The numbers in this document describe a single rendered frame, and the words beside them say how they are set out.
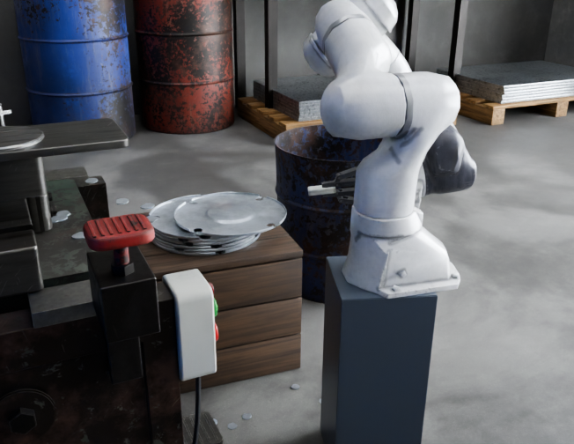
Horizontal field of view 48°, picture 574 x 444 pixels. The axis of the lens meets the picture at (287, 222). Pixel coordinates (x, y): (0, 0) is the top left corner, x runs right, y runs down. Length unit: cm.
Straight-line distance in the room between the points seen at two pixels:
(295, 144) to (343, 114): 112
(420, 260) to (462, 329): 81
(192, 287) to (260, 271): 73
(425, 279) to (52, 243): 66
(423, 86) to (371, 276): 35
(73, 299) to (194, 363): 18
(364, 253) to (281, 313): 50
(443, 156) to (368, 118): 54
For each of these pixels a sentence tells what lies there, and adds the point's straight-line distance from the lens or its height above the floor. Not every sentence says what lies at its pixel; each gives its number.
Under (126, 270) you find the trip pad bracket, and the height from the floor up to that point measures 71.
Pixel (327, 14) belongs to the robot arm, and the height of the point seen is 92.
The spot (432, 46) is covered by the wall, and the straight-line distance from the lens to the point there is 542.
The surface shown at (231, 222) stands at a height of 41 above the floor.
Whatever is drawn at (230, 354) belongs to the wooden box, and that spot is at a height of 9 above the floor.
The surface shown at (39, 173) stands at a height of 74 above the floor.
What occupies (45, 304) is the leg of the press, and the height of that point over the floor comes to 64.
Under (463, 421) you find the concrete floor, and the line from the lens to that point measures 165.
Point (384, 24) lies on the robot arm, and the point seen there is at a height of 89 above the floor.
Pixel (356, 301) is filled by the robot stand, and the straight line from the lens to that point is 118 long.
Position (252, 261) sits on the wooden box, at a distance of 154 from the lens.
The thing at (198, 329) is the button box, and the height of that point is 57.
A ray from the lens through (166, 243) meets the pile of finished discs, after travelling 158.
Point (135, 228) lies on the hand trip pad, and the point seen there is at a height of 76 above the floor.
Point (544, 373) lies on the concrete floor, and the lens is 188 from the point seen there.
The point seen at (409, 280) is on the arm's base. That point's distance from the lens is 121.
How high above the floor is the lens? 103
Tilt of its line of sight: 23 degrees down
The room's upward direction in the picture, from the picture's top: straight up
